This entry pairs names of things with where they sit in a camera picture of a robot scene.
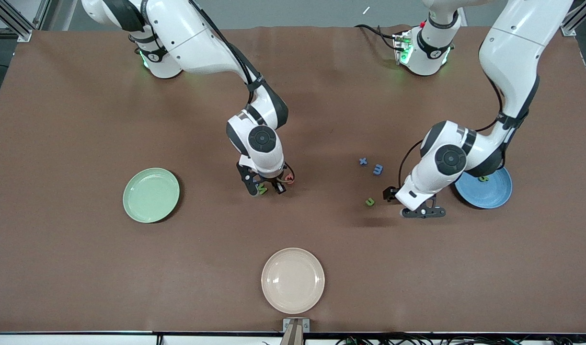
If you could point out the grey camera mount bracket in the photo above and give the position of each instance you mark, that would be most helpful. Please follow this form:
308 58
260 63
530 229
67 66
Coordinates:
296 326

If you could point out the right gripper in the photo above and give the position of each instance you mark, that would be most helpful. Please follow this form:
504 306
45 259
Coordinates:
274 183

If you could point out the brown table cover mat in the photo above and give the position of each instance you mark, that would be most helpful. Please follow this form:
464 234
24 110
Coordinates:
369 263

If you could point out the beige plate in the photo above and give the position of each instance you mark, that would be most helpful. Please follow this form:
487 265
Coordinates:
292 280

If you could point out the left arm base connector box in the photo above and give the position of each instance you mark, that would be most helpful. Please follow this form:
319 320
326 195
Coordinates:
403 48

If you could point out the red capital letter G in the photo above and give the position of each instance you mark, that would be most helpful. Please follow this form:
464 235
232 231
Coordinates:
288 180

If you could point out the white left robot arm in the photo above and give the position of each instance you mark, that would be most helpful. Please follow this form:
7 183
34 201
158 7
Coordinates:
513 48

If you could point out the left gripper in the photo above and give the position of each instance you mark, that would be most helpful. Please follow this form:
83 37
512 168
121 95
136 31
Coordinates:
389 193

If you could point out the green plate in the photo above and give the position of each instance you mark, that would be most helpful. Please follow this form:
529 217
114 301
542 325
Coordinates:
151 195

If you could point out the aluminium frame profile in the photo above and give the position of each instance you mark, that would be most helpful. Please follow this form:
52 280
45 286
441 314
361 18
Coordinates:
571 24
15 21

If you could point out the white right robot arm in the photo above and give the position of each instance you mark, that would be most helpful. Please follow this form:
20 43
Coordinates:
178 28

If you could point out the blue letter m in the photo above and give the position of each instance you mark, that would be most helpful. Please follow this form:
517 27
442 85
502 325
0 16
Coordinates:
378 169

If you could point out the blue plate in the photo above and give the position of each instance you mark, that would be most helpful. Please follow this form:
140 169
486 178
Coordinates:
494 194

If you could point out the white table edge rail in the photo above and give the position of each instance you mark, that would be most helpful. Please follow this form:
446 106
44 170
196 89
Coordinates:
82 340

